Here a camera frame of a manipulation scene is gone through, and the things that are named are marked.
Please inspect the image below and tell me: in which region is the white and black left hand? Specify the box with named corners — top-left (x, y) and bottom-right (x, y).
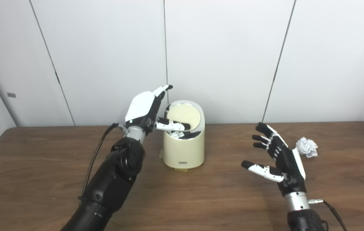
top-left (125, 85), bottom-right (190, 135)

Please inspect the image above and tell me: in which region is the white and black right hand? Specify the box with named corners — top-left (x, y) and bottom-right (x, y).
top-left (241, 122), bottom-right (306, 197)

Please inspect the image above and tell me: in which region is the white paper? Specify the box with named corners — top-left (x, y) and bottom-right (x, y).
top-left (295, 137), bottom-right (318, 158)

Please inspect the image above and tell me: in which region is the round cream bin lid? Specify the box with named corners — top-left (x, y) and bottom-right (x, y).
top-left (166, 104), bottom-right (201, 131)

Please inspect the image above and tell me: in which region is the cream-colored bin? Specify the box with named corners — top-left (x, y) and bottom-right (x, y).
top-left (163, 100), bottom-right (205, 169)

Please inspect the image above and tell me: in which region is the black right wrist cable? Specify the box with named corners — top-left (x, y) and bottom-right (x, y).
top-left (309, 199), bottom-right (348, 231)

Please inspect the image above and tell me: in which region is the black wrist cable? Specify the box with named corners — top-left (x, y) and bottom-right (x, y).
top-left (309, 199), bottom-right (348, 231)
top-left (78, 123), bottom-right (128, 201)

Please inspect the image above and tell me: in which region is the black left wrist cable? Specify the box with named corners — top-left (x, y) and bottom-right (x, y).
top-left (78, 123), bottom-right (128, 201)

